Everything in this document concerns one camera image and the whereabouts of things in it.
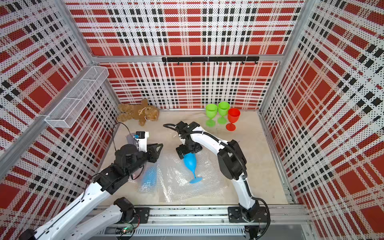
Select white wire mesh basket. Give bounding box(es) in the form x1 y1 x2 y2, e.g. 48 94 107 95
45 66 109 129

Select bubble wrap sheet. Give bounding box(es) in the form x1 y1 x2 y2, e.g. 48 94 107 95
157 151 228 203

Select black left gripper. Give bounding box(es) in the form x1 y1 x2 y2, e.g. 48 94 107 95
125 142 164 177

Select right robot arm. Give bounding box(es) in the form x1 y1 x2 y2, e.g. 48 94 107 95
163 122 271 225

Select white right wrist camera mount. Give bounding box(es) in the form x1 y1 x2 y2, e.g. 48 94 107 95
179 134 187 145

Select blue glass in bubble wrap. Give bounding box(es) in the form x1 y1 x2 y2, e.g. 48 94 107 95
138 165 157 194

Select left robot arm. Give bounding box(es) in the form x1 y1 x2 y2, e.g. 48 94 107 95
19 144 163 240

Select green wine glass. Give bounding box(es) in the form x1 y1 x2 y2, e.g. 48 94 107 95
206 104 218 127
218 102 230 125

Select brown teddy bear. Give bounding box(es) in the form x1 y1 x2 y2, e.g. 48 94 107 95
117 99 160 126

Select light blue glass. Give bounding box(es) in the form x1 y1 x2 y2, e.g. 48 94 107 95
184 153 203 184

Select red glass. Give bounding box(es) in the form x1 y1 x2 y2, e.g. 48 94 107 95
226 108 241 132

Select purple glass in bubble wrap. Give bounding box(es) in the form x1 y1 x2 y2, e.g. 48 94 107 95
127 134 137 145

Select green circuit board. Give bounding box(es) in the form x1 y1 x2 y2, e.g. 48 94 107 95
116 225 136 237

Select black hook rail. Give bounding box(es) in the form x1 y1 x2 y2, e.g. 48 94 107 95
162 56 260 64

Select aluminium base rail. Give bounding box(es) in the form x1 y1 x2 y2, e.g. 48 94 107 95
80 205 317 240

